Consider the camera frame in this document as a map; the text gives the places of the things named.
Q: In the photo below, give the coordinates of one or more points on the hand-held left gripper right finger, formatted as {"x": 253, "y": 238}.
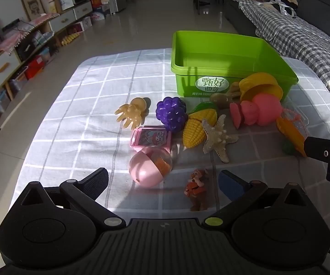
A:
{"x": 230, "y": 186}

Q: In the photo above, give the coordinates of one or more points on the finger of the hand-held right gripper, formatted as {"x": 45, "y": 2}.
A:
{"x": 319, "y": 149}

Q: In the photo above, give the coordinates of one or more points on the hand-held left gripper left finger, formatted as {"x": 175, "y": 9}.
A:
{"x": 96, "y": 184}

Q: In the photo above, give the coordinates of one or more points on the orange toy carrot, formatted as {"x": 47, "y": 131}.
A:
{"x": 292, "y": 134}

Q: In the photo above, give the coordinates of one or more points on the clear plastic lens case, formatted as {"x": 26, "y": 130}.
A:
{"x": 303, "y": 120}

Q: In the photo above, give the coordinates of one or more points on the orange tiger figurine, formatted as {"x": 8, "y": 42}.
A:
{"x": 196, "y": 189}

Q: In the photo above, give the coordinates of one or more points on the cream starfish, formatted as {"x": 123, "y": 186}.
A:
{"x": 216, "y": 139}

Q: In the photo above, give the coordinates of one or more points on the pink capsule egg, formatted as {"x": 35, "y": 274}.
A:
{"x": 144, "y": 169}

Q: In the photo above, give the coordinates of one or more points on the pink toy pig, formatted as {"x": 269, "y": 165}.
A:
{"x": 265, "y": 109}

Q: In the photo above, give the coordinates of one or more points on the pink toy food slice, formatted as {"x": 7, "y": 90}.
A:
{"x": 235, "y": 116}

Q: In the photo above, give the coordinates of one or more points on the pink card box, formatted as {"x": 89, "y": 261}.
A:
{"x": 150, "y": 137}

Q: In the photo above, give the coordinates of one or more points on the yellow toy pot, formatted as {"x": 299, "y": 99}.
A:
{"x": 260, "y": 80}

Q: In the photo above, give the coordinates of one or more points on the green plastic bin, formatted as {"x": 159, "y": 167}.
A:
{"x": 185, "y": 83}

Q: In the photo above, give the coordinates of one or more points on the yellow toy corn half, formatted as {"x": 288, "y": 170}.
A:
{"x": 193, "y": 134}

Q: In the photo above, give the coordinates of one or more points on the toy corn half green husk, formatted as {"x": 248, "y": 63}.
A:
{"x": 203, "y": 114}

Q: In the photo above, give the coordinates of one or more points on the brown toy mushroom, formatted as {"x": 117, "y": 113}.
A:
{"x": 219, "y": 100}

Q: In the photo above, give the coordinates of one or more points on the grey grid tablecloth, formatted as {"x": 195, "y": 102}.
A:
{"x": 96, "y": 91}

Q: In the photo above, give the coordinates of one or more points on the purple toy grapes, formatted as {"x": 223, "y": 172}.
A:
{"x": 170, "y": 113}

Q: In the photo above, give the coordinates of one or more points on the checkered blanket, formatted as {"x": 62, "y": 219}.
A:
{"x": 290, "y": 34}

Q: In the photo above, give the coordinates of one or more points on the red storage box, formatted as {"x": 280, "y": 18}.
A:
{"x": 33, "y": 67}

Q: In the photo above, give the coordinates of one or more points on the white ribbon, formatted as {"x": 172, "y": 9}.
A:
{"x": 286, "y": 11}

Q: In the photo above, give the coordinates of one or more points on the dark grey sofa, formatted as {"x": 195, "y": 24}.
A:
{"x": 325, "y": 5}

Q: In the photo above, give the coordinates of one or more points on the row of yellow toys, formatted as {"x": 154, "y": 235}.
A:
{"x": 69, "y": 39}

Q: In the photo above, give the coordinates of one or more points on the white wooden media cabinet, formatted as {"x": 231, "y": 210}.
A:
{"x": 1, "y": 66}

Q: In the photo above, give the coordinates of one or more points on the white patterned box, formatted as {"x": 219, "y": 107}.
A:
{"x": 83, "y": 25}

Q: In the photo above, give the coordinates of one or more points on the pink lace cloth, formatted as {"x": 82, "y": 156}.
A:
{"x": 24, "y": 31}

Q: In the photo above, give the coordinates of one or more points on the white red floor box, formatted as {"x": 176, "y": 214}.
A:
{"x": 100, "y": 14}

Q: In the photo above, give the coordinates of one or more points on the white yellow canister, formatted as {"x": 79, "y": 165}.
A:
{"x": 52, "y": 5}

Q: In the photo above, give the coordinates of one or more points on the framed cartoon picture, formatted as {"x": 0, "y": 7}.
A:
{"x": 32, "y": 5}

